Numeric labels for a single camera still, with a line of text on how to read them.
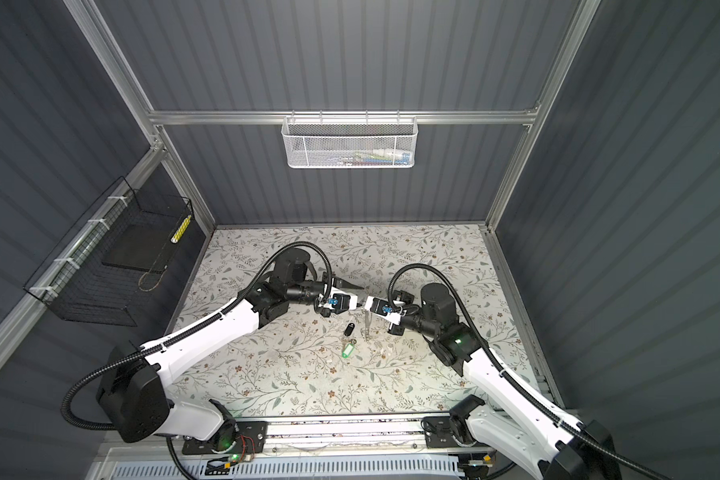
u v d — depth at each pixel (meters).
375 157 0.93
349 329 0.93
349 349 0.89
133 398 0.40
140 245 0.75
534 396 0.45
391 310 0.59
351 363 0.86
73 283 0.64
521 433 0.52
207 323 0.50
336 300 0.60
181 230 0.81
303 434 0.75
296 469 0.77
